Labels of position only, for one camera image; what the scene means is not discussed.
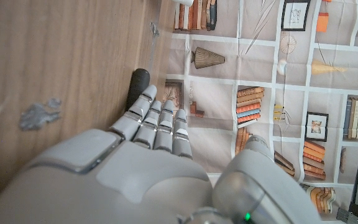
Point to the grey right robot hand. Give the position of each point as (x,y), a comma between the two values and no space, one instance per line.
(129,186)

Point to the white cloth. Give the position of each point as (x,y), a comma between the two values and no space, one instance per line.
(183,2)

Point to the black cylindrical bar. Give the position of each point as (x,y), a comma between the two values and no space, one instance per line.
(137,84)

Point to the printed bookshelf backdrop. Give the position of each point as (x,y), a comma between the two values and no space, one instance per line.
(259,68)

